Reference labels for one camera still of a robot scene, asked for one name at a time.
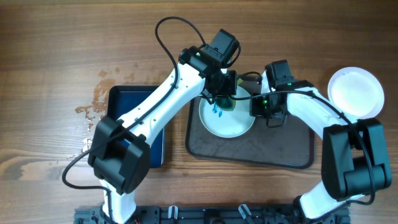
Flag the green sponge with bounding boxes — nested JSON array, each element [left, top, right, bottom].
[[215, 96, 236, 111]]

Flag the white plate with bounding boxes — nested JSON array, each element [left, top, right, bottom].
[[198, 99, 255, 138], [327, 67, 385, 119]]

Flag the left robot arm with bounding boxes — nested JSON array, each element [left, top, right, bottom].
[[88, 29, 241, 223]]

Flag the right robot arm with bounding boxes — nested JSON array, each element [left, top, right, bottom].
[[250, 60, 392, 223]]

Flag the dark brown serving tray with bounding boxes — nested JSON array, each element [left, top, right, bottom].
[[185, 97, 315, 169]]

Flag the blue water tray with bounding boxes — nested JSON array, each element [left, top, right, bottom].
[[107, 85, 165, 169]]

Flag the left black cable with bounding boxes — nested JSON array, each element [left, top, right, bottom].
[[61, 16, 206, 224]]

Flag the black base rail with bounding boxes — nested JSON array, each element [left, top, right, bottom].
[[73, 204, 351, 224]]

